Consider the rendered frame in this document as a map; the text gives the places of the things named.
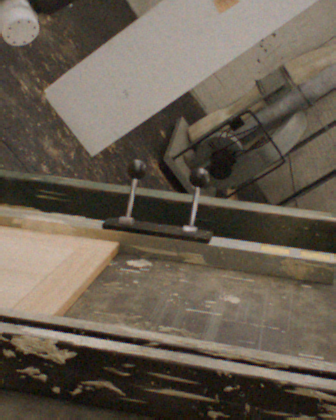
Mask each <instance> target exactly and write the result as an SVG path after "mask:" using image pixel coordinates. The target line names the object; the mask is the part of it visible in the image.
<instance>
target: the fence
mask: <svg viewBox="0 0 336 420"><path fill-rule="evenodd" d="M103 222H104V221H98V220H91V219H83V218H76V217H68V216H61V214H54V213H46V212H39V211H31V210H24V209H16V208H9V207H1V206H0V225H1V226H9V227H16V228H24V229H30V230H38V231H45V232H53V234H54V233H59V235H66V236H74V237H81V238H89V239H95V240H102V241H110V242H117V243H119V252H124V253H132V254H138V256H145V257H153V258H159V259H167V260H174V261H180V262H188V263H195V264H201V265H209V266H216V267H222V268H230V269H237V270H245V271H251V273H258V274H266V275H272V276H280V277H287V278H293V279H301V280H308V281H315V282H322V283H329V284H330V285H333V279H334V273H335V265H336V259H335V254H329V253H321V252H314V251H306V249H299V248H291V247H284V246H276V245H269V244H261V243H254V242H247V241H239V240H232V239H224V238H217V237H213V238H212V240H211V242H210V244H204V243H197V242H190V241H182V240H175V239H168V238H160V237H153V235H145V234H138V233H131V232H123V231H117V230H110V229H102V223H103ZM261 246H270V247H277V248H285V249H289V255H287V254H279V253H272V251H265V250H260V248H261ZM301 252H307V253H315V254H322V255H329V256H330V260H324V259H317V258H309V257H302V256H300V255H301Z"/></svg>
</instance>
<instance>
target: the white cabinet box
mask: <svg viewBox="0 0 336 420"><path fill-rule="evenodd" d="M316 1H318V0H162V1H161V2H159V3H158V4H157V5H155V7H154V8H153V9H151V10H150V11H148V12H146V13H145V14H144V15H142V16H141V17H140V18H138V19H137V20H136V21H134V23H133V24H130V25H129V26H128V27H126V28H125V29H124V30H122V31H121V32H120V33H118V34H117V35H116V36H114V38H112V39H111V40H109V41H108V42H107V43H105V44H104V45H103V46H101V47H100V48H99V49H97V50H96V51H94V52H92V53H91V55H90V56H88V57H87V58H86V59H84V60H83V61H82V62H80V63H79V64H78V65H75V66H74V67H73V68H71V69H70V70H69V72H67V73H66V74H65V75H63V76H62V77H61V78H60V79H59V80H56V81H55V82H54V83H53V84H51V85H50V86H49V87H48V88H47V90H46V89H45V91H44V92H43V93H44V94H45V97H46V98H47V100H48V101H49V102H50V104H51V105H52V107H53V108H54V110H55V111H57V112H58V114H59V115H60V116H61V117H62V119H63V120H64V121H65V124H66V125H67V126H68V127H69V129H70V130H72V131H73V133H74V134H75V135H76V136H77V138H78V140H79V141H80V143H81V144H82V145H83V147H84V148H85V149H86V150H87V152H89V153H90V154H91V156H94V155H95V154H97V153H98V152H99V151H101V150H102V149H104V148H105V147H108V146H109V145H111V144H112V143H114V142H115V141H116V140H118V139H119V138H121V136H122V135H124V134H125V133H128V132H129V131H131V130H132V129H133V128H135V127H136V126H138V125H139V124H141V123H142V122H144V121H145V120H148V119H149V117H150V116H152V115H153V114H155V113H156V112H158V111H159V110H161V109H162V108H164V107H165V106H167V105H169V104H170V103H172V102H173V101H175V99H176V98H178V97H179V96H180V95H182V94H183V93H185V92H187V91H189V90H190V89H192V88H193V87H195V86H196V85H197V83H199V82H200V81H202V80H203V79H206V78H207V77H209V76H210V75H212V74H213V73H214V72H216V71H217V70H219V69H220V67H223V66H224V65H226V64H227V63H229V62H230V61H231V60H233V59H234V58H236V57H237V56H240V55H241V53H243V52H244V51H246V50H247V49H248V48H250V47H251V46H253V45H254V44H257V43H258V42H260V41H261V39H262V38H264V37H265V36H267V35H268V34H270V33H272V32H274V31H275V30H277V29H278V28H279V27H281V25H282V24H284V23H285V22H288V21H289V20H291V19H292V18H294V17H295V16H296V15H298V14H299V13H301V12H302V10H305V9H306V8H308V7H309V6H311V5H312V4H313V3H315V2H316Z"/></svg>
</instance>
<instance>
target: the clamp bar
mask: <svg viewBox="0 0 336 420"><path fill-rule="evenodd" d="M0 387H3V388H8V389H15V390H20V391H25V392H31V393H36V394H42V395H48V396H53V397H58V398H65V400H67V399H70V401H75V402H80V403H86V404H92V405H97V406H103V407H108V408H114V409H120V410H125V411H130V412H136V413H142V414H147V415H153V416H158V418H164V419H170V420H336V363H330V362H325V361H318V360H312V359H306V358H299V357H293V356H286V355H280V354H274V352H267V351H262V350H255V349H249V348H243V347H236V346H230V345H224V344H217V343H211V342H205V340H199V339H193V338H187V337H180V336H174V335H168V334H161V333H155V332H149V331H142V330H137V329H131V328H124V327H118V326H112V324H109V325H105V323H99V322H92V321H86V320H80V319H74V318H68V317H62V316H55V315H49V314H43V313H36V312H30V311H23V310H17V309H12V308H5V307H0Z"/></svg>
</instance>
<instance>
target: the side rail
mask: <svg viewBox="0 0 336 420"><path fill-rule="evenodd" d="M130 190H131V186H122V185H115V184H107V183H99V182H91V181H82V180H75V179H66V178H59V176H50V175H42V174H34V173H26V172H18V171H10V170H2V169H0V206H1V207H9V208H16V209H24V210H31V211H39V212H46V213H51V212H56V213H63V214H71V216H78V217H85V219H91V220H98V221H107V220H108V219H109V218H110V217H112V218H120V217H125V211H127V206H128V201H129V195H130ZM193 197H194V194H186V193H178V192H171V191H162V190H155V189H147V188H138V187H136V190H135V195H134V202H133V207H132V212H131V218H133V219H134V221H141V222H149V223H156V224H163V225H172V226H179V227H183V226H184V225H186V226H189V221H190V214H191V208H192V203H193ZM194 226H195V227H197V228H198V229H201V230H209V231H213V237H217V238H224V239H232V240H239V241H247V242H254V243H261V244H269V245H276V246H284V247H291V248H299V249H306V251H314V252H321V253H329V254H335V259H336V213H331V212H323V211H315V210H307V209H299V208H290V207H283V206H274V205H267V204H258V203H250V202H242V201H234V200H226V199H218V198H211V197H202V195H199V198H198V204H197V210H196V215H195V222H194Z"/></svg>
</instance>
